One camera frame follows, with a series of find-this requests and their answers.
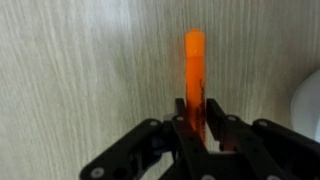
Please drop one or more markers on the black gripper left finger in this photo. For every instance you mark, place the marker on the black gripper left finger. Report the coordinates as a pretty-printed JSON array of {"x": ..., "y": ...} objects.
[{"x": 130, "y": 157}]

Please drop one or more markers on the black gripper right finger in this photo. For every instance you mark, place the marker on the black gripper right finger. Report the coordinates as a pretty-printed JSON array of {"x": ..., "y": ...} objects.
[{"x": 271, "y": 151}]

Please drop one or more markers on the orange marker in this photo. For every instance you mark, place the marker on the orange marker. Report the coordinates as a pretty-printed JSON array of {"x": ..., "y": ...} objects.
[{"x": 195, "y": 81}]

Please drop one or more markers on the white bowl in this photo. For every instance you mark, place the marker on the white bowl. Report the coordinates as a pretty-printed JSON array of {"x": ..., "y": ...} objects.
[{"x": 305, "y": 107}]

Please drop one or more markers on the round wooden table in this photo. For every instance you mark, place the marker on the round wooden table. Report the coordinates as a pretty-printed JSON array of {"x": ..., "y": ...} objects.
[{"x": 76, "y": 75}]

